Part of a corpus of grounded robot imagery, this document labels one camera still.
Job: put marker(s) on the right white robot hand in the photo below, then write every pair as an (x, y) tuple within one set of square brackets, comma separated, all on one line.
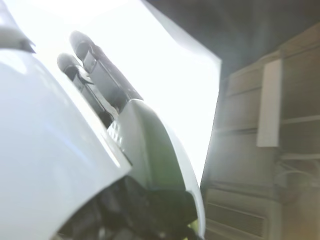
[(50, 137)]

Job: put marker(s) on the white vented appliance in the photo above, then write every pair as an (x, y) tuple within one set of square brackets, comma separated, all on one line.
[(237, 220)]

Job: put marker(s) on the beige shelving unit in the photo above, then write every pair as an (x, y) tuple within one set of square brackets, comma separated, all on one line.
[(300, 87)]

